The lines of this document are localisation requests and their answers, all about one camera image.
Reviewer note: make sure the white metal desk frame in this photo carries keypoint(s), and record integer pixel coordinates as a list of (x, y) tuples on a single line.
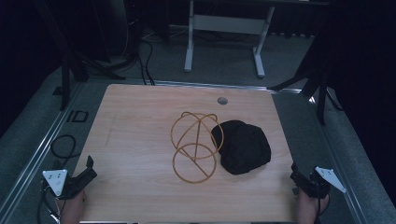
[(229, 24)]

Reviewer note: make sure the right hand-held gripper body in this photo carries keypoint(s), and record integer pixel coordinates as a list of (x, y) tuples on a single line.
[(317, 183)]

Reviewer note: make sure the black hat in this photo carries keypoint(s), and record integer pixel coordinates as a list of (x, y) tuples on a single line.
[(244, 149)]

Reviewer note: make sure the person's right hand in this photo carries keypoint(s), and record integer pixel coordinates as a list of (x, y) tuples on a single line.
[(306, 210)]

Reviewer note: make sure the black stand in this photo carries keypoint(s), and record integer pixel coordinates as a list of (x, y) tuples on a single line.
[(317, 84), (67, 77)]

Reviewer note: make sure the grey round table grommet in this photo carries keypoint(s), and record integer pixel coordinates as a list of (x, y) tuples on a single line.
[(222, 100)]

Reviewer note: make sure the person's left hand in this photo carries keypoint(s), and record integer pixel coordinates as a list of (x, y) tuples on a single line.
[(73, 208)]

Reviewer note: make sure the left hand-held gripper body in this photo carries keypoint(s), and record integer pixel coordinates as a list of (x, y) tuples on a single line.
[(63, 186)]

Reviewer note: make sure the black square floor bracket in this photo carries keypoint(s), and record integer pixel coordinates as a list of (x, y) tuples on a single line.
[(80, 116)]

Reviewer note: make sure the silver metal floor rail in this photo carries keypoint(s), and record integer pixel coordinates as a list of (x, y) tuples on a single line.
[(336, 155), (40, 149)]

